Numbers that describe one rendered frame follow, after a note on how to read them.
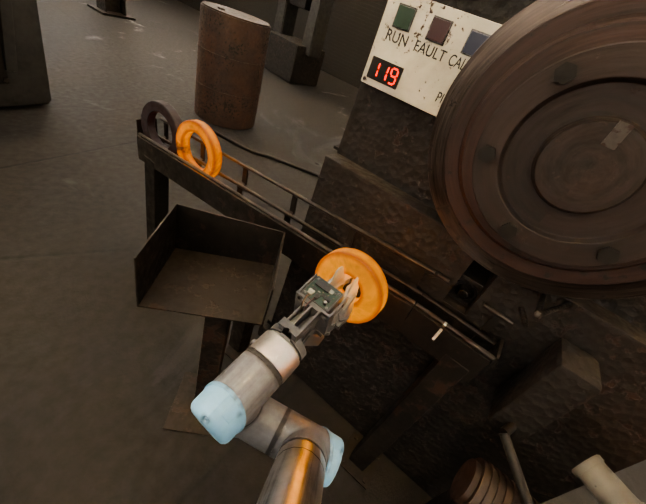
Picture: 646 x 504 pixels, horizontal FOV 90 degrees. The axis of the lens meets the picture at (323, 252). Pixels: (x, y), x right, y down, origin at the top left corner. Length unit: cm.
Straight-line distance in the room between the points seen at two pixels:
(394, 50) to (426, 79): 10
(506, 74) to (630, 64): 14
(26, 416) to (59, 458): 17
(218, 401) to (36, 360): 105
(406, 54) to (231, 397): 73
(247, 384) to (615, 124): 56
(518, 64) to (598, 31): 9
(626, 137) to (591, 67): 9
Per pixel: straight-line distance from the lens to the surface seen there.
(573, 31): 61
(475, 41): 78
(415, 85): 81
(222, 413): 48
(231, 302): 76
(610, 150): 54
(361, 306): 65
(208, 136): 109
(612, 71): 55
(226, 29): 318
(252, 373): 48
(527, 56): 61
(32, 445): 133
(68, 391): 138
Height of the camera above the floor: 118
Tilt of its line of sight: 36 degrees down
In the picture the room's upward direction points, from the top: 22 degrees clockwise
